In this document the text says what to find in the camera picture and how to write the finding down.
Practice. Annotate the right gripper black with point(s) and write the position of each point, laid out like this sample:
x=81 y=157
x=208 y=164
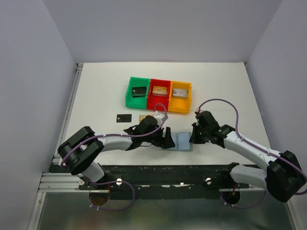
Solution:
x=194 y=139

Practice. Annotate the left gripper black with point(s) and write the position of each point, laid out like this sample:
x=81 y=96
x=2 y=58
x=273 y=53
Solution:
x=166 y=142

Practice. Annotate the sage green card holder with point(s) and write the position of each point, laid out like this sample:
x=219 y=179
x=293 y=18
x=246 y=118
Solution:
x=181 y=140

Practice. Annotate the tan credit card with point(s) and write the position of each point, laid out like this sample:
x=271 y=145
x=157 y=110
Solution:
x=141 y=117

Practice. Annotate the black credit card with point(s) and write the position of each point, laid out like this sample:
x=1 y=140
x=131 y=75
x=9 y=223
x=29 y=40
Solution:
x=124 y=118

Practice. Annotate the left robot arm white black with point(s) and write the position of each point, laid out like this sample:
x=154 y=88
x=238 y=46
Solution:
x=79 y=152

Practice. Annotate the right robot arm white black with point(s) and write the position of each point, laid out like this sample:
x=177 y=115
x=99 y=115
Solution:
x=279 y=173

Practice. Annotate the silver card stack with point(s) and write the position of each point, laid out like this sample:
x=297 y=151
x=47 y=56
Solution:
x=180 y=93

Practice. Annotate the tan card stack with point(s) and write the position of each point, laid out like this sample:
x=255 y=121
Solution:
x=159 y=91

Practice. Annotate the black card stack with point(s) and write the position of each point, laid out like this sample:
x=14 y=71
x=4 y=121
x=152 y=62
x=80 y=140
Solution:
x=139 y=91

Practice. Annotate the yellow plastic bin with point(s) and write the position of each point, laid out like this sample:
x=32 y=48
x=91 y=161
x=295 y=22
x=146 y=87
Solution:
x=177 y=105

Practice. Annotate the green plastic bin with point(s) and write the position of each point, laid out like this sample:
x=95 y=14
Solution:
x=138 y=102

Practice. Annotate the red plastic bin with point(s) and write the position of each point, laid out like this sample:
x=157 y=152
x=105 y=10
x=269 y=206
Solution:
x=153 y=100

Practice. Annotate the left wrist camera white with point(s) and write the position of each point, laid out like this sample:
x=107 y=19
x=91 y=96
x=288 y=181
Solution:
x=160 y=117

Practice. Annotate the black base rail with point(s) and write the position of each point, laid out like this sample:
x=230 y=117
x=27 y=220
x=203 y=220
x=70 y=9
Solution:
x=163 y=182

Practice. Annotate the aluminium frame rail left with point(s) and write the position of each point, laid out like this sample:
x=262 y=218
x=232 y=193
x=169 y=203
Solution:
x=63 y=131

